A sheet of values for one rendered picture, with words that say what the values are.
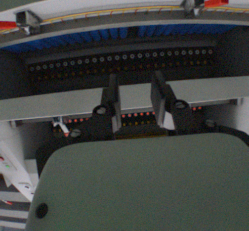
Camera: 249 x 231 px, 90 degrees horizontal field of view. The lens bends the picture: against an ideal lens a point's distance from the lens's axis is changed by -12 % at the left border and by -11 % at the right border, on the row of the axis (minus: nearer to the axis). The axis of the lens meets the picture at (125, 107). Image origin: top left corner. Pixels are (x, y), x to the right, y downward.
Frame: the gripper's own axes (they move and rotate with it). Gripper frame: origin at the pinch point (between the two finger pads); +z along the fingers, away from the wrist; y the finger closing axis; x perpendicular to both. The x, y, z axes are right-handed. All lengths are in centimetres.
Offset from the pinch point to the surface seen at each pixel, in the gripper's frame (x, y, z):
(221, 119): -25.4, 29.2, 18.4
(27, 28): 4.6, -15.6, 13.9
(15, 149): -21.2, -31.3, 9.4
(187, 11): 4.7, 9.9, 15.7
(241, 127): -20.9, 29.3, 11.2
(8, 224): -85, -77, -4
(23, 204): -71, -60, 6
